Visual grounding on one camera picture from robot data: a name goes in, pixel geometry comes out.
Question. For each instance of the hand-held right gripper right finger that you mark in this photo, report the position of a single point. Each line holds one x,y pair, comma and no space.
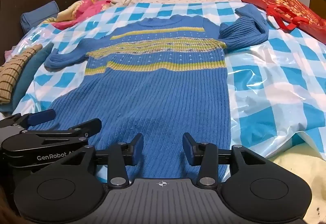
187,149

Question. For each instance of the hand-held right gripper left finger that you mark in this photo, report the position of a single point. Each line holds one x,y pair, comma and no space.
138,149

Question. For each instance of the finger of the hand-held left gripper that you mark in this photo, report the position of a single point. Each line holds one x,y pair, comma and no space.
84,127
42,115

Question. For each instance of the blue knit sweater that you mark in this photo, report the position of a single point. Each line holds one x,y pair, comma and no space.
158,91

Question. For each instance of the teal cloth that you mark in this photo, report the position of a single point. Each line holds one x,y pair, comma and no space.
30,71

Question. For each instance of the brown striped cloth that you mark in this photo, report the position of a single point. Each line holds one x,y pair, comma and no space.
12,73

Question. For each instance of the blue white checked plastic sheet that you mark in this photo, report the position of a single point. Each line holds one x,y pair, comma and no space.
267,101

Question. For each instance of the blue folded pillow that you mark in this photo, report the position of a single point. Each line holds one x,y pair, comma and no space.
38,16

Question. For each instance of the pink floral quilt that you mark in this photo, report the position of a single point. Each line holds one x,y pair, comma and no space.
86,8

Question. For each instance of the cream fluffy blanket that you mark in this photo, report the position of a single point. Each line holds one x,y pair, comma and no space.
305,162

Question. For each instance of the red shopping bag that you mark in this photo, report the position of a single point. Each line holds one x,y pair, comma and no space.
293,7

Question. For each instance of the wooden headboard shelf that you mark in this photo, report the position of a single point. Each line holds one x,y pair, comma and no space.
318,3

